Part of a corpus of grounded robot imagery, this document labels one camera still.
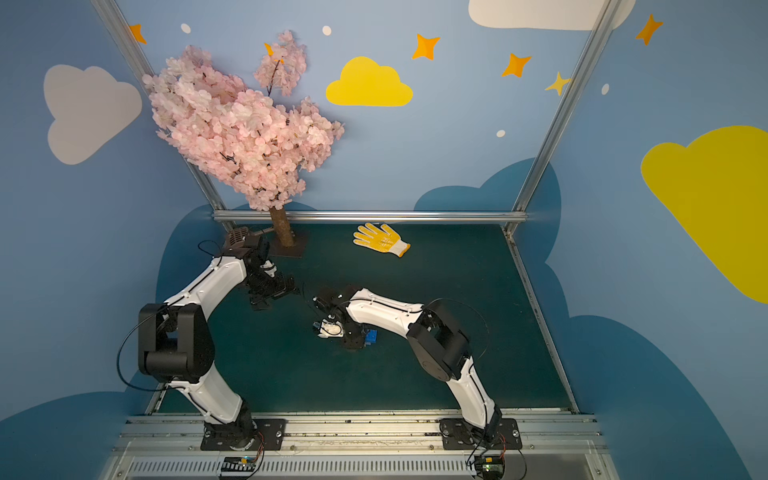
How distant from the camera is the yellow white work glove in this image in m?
1.17

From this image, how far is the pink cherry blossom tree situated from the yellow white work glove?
0.40 meters

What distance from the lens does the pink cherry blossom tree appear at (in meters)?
0.66
